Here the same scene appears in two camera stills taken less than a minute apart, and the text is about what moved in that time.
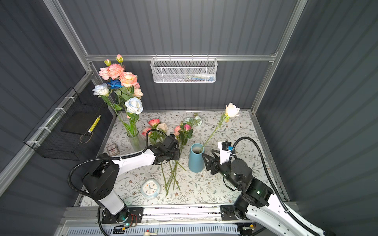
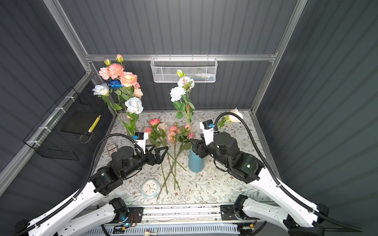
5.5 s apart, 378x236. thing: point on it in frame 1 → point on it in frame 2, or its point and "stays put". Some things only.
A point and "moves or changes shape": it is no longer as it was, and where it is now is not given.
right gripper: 212,162 → 199,147
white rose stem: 103,89 stays put
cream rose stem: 231,110 moves or changes shape
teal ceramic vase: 196,162 stays put
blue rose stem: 114,84 stays put
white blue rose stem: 134,107 stays put
